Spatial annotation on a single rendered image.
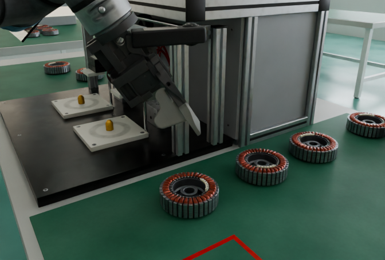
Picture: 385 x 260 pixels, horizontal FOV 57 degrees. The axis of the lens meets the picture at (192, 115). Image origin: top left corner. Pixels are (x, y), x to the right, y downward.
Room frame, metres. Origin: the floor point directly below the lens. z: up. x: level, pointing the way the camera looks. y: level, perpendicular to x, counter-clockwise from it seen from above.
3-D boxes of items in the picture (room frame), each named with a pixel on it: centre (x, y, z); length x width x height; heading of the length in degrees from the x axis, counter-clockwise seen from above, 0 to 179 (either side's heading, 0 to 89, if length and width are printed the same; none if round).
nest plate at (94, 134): (0.84, 0.22, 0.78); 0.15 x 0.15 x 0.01; 33
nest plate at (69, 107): (1.04, 0.35, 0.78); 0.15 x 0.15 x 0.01; 33
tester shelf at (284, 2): (1.11, 0.01, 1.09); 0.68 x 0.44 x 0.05; 33
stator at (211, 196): (0.57, 0.01, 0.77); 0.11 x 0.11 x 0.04
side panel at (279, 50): (0.89, -0.23, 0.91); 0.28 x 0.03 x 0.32; 123
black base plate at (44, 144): (0.95, 0.27, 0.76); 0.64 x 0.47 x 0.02; 33
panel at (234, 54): (1.08, 0.07, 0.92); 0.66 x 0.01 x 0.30; 33
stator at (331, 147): (0.77, -0.29, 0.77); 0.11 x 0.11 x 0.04
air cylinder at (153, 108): (0.92, 0.09, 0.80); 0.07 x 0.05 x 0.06; 33
